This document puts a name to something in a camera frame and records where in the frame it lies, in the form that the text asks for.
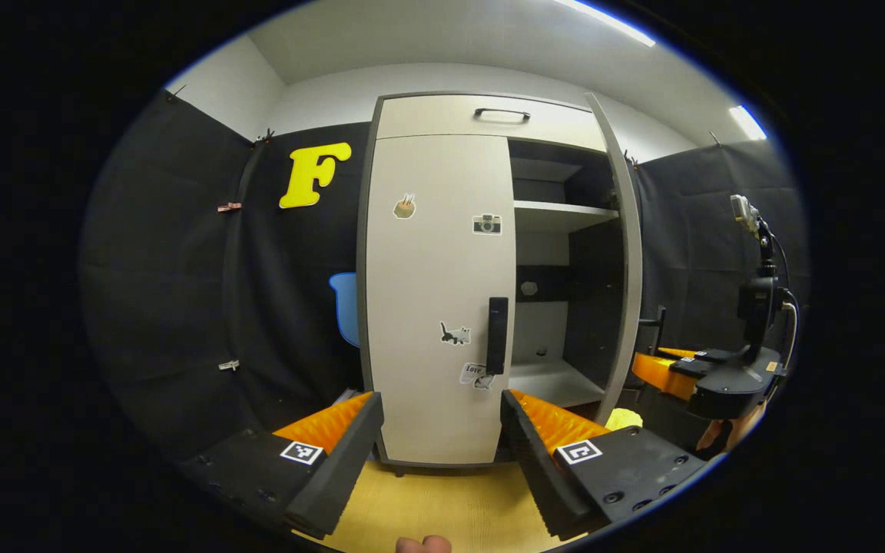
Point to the white clothes clip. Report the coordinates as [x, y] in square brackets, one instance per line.
[229, 365]

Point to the beige cabinet drawer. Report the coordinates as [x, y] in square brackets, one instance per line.
[427, 119]

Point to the black backdrop cloth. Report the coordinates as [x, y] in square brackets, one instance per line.
[174, 292]

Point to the beige double-door shoe cabinet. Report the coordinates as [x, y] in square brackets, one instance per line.
[558, 215]

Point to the short ceiling light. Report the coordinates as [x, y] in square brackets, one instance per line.
[747, 123]

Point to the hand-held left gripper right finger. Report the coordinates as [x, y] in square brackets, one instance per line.
[535, 468]

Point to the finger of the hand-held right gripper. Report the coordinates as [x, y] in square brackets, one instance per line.
[711, 355]
[688, 369]

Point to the beige cabinet door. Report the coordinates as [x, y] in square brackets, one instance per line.
[627, 253]
[427, 269]

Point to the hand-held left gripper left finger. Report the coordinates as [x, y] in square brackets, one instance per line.
[343, 476]

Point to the red clothes clip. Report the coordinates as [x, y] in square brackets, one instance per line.
[229, 206]

